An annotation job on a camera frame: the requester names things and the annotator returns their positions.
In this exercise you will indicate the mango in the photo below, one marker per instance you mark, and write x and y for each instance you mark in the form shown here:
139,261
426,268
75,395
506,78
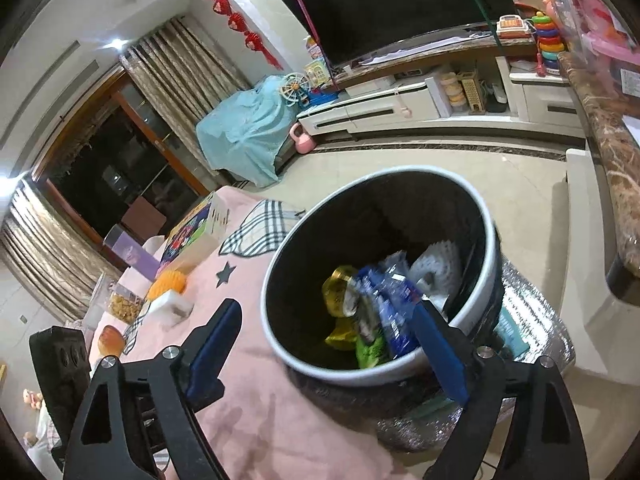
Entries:
111,341

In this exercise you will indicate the small white box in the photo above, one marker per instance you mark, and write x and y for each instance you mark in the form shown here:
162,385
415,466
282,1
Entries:
172,307

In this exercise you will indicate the toy ferris wheel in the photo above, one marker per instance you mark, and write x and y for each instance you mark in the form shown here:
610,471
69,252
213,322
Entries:
295,89

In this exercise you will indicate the stack of white bowls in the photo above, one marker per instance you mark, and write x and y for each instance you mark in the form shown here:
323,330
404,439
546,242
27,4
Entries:
452,91

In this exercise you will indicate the wooden framed glass door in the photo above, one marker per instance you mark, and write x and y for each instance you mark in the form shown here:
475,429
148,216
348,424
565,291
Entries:
110,170

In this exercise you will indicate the light blue cover cloth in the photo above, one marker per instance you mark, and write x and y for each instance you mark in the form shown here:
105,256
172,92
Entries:
240,130

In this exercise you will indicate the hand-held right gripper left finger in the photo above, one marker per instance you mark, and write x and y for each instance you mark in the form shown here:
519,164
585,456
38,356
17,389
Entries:
215,345

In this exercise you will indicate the white paper sheet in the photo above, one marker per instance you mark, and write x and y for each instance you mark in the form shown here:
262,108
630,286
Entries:
631,135

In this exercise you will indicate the purple box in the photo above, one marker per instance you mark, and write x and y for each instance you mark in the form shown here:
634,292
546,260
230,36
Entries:
132,255

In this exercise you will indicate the toy cash register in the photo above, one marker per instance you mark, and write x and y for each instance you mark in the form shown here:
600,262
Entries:
514,27

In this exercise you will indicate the beige patterned curtain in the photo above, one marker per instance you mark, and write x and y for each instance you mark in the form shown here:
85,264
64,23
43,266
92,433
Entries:
185,60
45,255

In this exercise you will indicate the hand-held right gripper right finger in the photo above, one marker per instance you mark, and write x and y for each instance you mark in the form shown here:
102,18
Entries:
445,355

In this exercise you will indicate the yellow snack packet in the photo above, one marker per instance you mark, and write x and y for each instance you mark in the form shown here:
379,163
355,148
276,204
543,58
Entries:
340,285

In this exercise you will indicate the green snack packet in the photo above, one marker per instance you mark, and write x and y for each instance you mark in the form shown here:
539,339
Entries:
371,352

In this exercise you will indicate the plaid cloth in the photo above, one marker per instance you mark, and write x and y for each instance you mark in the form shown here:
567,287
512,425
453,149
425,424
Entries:
255,232

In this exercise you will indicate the pink plastic storage box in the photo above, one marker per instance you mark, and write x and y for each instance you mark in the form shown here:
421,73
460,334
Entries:
585,5
615,70

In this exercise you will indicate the brown marble counter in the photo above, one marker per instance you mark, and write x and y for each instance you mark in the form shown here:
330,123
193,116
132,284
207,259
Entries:
615,170

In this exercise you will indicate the white television cabinet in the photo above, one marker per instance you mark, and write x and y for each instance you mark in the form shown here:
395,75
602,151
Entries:
380,105

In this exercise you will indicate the white crumpled tissue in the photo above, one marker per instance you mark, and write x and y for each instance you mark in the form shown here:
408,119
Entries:
440,270

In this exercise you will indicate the colourful toy box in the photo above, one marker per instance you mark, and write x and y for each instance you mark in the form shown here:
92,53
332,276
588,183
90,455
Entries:
317,72

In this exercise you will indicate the silver foil mat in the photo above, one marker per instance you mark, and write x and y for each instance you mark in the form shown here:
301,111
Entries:
545,320

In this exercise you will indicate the colourful printed box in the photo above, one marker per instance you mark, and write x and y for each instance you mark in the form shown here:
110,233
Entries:
192,235

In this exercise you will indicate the black flat television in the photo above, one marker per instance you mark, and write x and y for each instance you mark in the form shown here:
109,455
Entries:
395,5

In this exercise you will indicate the small pink doll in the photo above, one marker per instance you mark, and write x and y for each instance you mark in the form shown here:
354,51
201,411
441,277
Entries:
33,400

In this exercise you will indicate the pink kettlebell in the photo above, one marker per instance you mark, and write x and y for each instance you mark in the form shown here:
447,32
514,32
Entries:
303,142

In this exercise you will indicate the yellow ribbed object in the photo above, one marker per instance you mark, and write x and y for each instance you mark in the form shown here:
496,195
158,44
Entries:
167,285

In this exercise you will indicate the clear container of nuts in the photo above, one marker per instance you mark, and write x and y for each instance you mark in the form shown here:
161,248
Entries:
122,305

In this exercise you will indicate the blue snack packet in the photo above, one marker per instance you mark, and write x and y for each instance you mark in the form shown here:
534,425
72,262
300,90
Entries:
395,320

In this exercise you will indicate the white bin with black liner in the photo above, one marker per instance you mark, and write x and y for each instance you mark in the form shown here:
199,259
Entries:
350,220

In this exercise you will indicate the teal booklet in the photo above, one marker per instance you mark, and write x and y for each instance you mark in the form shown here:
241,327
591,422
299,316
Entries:
512,332

